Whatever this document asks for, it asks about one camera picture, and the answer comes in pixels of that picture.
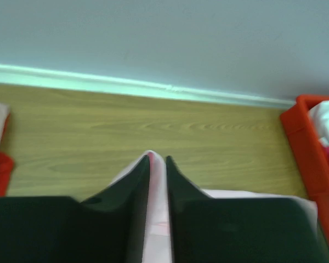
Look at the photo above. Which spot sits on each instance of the light pink t-shirt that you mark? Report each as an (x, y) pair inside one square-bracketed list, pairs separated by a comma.
[(157, 246)]

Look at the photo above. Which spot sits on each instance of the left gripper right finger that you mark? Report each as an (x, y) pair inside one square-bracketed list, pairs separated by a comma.
[(180, 191)]

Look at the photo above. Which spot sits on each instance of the red plastic bin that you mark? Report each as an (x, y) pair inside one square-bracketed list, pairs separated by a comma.
[(310, 155)]

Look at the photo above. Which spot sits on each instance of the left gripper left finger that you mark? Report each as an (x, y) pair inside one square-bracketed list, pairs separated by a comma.
[(117, 226)]

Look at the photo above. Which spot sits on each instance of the folded red t-shirt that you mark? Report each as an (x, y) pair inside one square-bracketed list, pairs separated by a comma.
[(6, 168)]

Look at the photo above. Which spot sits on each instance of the white t-shirt in bin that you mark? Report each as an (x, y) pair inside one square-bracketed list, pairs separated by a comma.
[(319, 116)]

